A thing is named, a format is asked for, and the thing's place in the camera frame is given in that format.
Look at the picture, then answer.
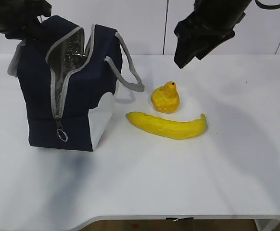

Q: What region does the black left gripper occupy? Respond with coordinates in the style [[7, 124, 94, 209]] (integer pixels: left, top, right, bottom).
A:
[[0, 0, 51, 41]]

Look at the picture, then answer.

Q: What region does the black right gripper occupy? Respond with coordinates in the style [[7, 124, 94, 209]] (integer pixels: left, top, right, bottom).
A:
[[174, 0, 251, 69]]

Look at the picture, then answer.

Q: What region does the yellow pear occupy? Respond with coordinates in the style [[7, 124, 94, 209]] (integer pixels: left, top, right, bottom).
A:
[[151, 81, 180, 114]]

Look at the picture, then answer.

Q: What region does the navy blue lunch bag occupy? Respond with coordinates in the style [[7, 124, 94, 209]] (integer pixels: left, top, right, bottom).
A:
[[7, 15, 145, 152]]

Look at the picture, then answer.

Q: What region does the yellow banana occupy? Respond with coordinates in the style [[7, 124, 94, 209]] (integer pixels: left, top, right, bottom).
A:
[[126, 112, 207, 140]]

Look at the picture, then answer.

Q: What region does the black tape on table edge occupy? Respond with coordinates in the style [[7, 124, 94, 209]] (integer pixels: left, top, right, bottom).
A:
[[166, 217, 194, 222]]

